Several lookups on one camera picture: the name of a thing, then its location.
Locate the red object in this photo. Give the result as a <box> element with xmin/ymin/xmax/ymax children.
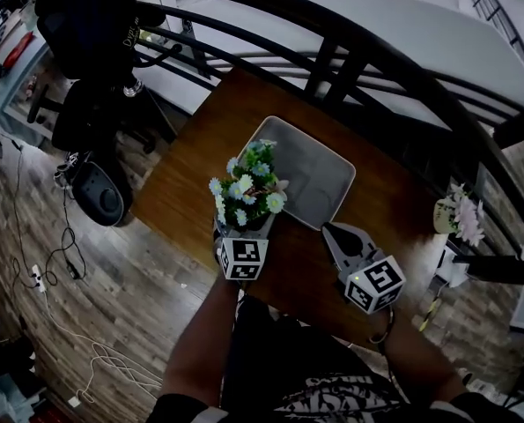
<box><xmin>3</xmin><ymin>31</ymin><xmax>37</xmax><ymax>71</ymax></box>

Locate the person's patterned dark clothing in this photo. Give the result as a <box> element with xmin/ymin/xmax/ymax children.
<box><xmin>146</xmin><ymin>295</ymin><xmax>524</xmax><ymax>423</ymax></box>

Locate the white cable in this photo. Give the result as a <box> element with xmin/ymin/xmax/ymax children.
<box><xmin>41</xmin><ymin>288</ymin><xmax>164</xmax><ymax>407</ymax></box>

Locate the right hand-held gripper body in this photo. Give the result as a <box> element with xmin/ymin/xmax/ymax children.
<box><xmin>321</xmin><ymin>221</ymin><xmax>408</xmax><ymax>316</ymax></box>

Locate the potted flower with blue blooms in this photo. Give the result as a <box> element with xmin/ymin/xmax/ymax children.
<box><xmin>208</xmin><ymin>138</ymin><xmax>290</xmax><ymax>234</ymax></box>

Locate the white long counter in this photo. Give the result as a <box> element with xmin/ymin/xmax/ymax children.
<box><xmin>133</xmin><ymin>0</ymin><xmax>524</xmax><ymax>127</ymax></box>

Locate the small white box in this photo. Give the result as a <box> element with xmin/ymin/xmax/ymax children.
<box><xmin>434</xmin><ymin>243</ymin><xmax>470</xmax><ymax>289</ymax></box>

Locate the person's right forearm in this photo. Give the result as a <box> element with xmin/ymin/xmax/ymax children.
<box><xmin>375</xmin><ymin>310</ymin><xmax>470</xmax><ymax>407</ymax></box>

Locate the black metal railing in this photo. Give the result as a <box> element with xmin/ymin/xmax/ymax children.
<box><xmin>120</xmin><ymin>0</ymin><xmax>524</xmax><ymax>286</ymax></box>

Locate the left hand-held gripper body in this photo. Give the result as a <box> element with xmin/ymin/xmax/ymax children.
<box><xmin>212</xmin><ymin>215</ymin><xmax>277</xmax><ymax>282</ymax></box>

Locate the potted flower with pale blooms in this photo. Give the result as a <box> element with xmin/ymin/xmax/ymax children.
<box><xmin>432</xmin><ymin>182</ymin><xmax>487</xmax><ymax>249</ymax></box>

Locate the black office chair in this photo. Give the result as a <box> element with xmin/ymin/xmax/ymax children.
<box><xmin>33</xmin><ymin>0</ymin><xmax>184</xmax><ymax>229</ymax></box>

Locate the black cable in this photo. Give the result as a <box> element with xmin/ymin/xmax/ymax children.
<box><xmin>5</xmin><ymin>138</ymin><xmax>88</xmax><ymax>288</ymax></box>

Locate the grey square tray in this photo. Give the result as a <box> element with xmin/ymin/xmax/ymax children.
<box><xmin>236</xmin><ymin>115</ymin><xmax>358</xmax><ymax>232</ymax></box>

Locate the person's left forearm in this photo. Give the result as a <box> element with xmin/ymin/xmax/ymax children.
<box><xmin>159</xmin><ymin>274</ymin><xmax>245</xmax><ymax>413</ymax></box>

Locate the white power strip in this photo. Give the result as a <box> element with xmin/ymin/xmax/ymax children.
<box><xmin>31</xmin><ymin>263</ymin><xmax>48</xmax><ymax>293</ymax></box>

